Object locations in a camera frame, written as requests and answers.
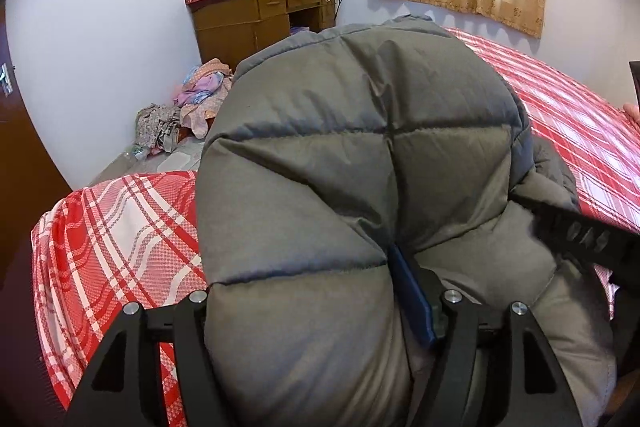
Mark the grey puffer jacket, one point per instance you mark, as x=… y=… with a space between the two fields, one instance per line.
x=310 y=157

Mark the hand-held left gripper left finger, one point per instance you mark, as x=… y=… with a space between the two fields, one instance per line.
x=192 y=307

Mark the metal door latch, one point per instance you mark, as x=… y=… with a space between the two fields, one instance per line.
x=6 y=79

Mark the red plaid bed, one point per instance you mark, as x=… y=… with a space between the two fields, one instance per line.
x=115 y=227

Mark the brown wooden desk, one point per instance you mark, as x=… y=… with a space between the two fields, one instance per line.
x=225 y=27

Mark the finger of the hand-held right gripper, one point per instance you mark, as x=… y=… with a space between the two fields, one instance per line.
x=590 y=234

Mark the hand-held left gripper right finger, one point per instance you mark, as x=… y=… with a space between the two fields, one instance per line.
x=412 y=297

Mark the dark wooden headboard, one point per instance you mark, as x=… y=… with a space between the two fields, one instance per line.
x=635 y=82

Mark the brown wooden door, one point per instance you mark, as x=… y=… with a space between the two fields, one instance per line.
x=25 y=167

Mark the grey floral cloth heap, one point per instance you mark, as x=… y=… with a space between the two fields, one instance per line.
x=155 y=127

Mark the pink clothes heap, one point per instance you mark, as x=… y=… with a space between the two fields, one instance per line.
x=205 y=97

